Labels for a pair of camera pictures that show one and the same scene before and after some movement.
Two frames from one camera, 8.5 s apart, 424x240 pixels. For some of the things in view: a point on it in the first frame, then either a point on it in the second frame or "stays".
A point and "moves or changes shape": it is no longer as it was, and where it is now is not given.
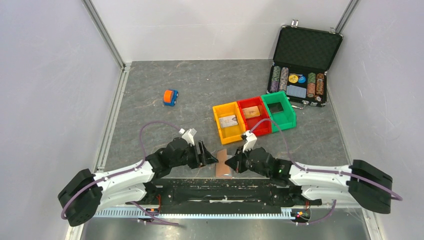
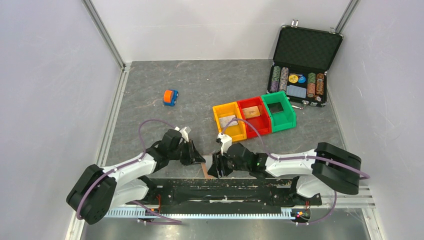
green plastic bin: [282, 115] stays
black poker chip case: [302, 57] stays
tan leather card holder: [222, 171] moves or changes shape
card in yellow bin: [228, 121] stays
